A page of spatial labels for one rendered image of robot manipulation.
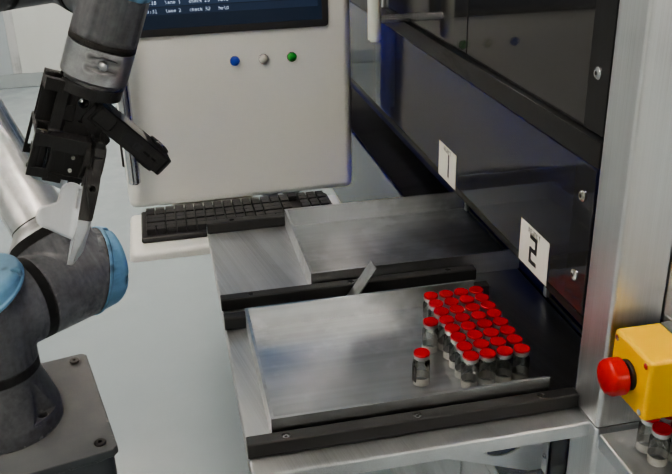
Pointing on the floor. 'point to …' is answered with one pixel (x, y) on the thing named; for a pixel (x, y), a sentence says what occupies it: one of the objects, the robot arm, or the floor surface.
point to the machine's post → (628, 205)
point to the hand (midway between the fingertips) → (69, 237)
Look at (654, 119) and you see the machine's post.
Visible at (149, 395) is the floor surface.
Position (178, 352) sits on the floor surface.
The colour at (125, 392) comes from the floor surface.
